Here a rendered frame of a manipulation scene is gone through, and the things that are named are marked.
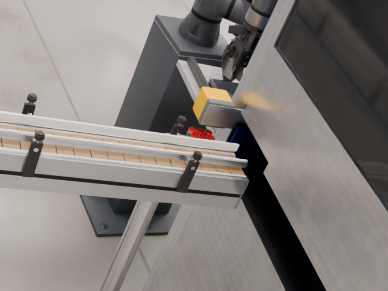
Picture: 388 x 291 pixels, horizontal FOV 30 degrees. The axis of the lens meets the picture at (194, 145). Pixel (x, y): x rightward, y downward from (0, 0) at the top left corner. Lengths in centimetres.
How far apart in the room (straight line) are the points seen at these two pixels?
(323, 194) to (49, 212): 157
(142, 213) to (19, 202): 116
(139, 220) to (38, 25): 245
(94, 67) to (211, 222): 211
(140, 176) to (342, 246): 48
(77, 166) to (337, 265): 58
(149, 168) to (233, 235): 30
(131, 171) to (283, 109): 37
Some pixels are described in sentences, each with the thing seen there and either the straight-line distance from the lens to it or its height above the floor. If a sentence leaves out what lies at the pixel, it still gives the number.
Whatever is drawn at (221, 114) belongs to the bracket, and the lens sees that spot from 178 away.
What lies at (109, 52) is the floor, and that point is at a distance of 405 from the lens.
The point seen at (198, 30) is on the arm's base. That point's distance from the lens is 259.
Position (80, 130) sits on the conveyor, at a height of 95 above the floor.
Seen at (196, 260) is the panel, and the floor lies 61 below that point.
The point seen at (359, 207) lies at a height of 116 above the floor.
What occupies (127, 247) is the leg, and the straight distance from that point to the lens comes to 183.
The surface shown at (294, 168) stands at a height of 108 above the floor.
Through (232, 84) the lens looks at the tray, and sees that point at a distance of 216.
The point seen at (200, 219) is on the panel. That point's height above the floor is 70.
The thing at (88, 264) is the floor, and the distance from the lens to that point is 270.
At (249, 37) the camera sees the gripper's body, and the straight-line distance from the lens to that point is 204.
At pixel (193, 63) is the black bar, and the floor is 90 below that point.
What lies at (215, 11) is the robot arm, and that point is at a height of 92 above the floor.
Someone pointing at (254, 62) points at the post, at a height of 114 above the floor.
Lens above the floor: 184
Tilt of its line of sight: 31 degrees down
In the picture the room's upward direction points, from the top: 25 degrees clockwise
